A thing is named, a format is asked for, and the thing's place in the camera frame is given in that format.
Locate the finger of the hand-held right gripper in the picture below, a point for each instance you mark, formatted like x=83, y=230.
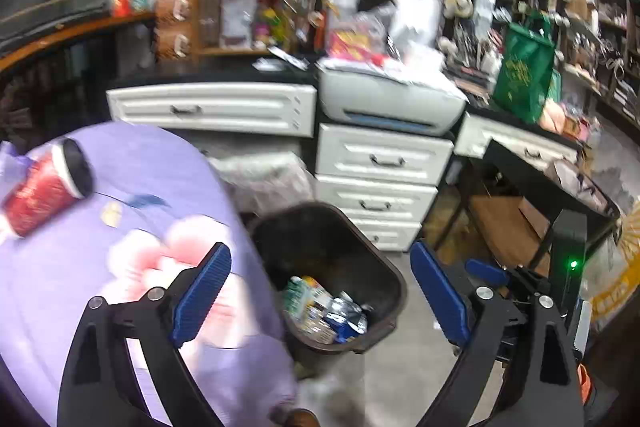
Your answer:
x=485, y=272

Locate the red yellow package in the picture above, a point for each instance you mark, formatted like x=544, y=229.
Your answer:
x=355, y=44

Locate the straw hat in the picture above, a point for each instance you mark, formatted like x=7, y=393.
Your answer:
x=457, y=4

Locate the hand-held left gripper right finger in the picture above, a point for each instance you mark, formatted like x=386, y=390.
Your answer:
x=440, y=294

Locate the purple floral tablecloth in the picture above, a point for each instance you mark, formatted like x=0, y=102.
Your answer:
x=75, y=267

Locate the silver blue wrapper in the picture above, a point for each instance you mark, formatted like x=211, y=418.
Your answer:
x=345, y=317

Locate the white drawer stack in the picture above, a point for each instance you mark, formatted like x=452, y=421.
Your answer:
x=380, y=187

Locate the black side table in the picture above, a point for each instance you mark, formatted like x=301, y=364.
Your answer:
x=530, y=167

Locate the grey printer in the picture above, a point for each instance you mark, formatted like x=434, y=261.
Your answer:
x=385, y=99

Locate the brown cardboard boxes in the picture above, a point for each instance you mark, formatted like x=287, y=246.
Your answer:
x=175, y=24

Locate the red paper cup black lid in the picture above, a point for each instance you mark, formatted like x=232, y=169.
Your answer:
x=45, y=189

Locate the black trash bin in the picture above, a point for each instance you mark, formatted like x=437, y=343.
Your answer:
x=325, y=247

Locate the green shopping bag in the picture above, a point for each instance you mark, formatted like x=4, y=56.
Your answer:
x=525, y=67

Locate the green white crumpled packet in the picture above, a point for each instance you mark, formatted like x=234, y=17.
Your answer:
x=302, y=299

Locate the white desk drawer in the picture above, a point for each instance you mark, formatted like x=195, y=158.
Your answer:
x=505, y=137

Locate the brown shoe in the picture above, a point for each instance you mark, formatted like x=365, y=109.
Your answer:
x=302, y=418

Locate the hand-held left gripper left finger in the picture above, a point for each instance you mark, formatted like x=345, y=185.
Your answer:
x=200, y=299

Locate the curved wooden counter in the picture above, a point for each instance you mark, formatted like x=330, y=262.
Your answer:
x=75, y=34

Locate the wide white drawer cabinet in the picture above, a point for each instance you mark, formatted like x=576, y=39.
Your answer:
x=215, y=109

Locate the dark wooden wall shelf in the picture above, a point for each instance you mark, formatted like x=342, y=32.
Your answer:
x=615, y=37

